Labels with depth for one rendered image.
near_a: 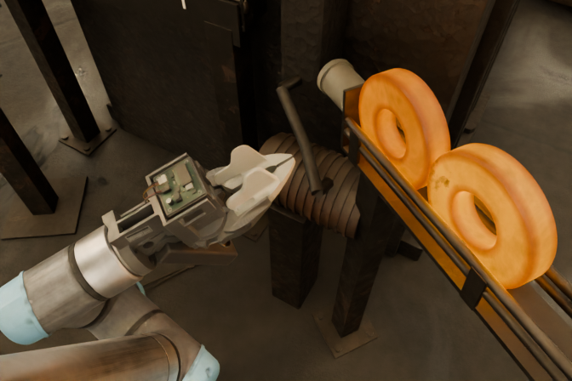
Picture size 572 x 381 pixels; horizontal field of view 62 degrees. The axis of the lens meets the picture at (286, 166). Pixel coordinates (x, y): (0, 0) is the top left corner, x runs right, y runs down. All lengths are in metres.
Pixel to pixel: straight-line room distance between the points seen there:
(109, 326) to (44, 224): 0.89
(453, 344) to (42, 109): 1.46
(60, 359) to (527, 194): 0.42
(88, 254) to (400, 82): 0.40
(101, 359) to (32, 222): 1.07
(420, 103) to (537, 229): 0.18
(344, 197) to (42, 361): 0.50
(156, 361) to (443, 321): 0.88
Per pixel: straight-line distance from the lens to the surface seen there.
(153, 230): 0.53
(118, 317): 0.64
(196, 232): 0.54
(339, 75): 0.71
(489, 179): 0.50
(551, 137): 1.78
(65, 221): 1.49
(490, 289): 0.54
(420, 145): 0.57
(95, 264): 0.55
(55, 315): 0.59
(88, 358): 0.47
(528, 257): 0.51
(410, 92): 0.57
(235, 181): 0.56
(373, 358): 1.22
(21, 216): 1.55
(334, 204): 0.78
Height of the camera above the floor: 1.15
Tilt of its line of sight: 51 degrees down
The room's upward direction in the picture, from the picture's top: straight up
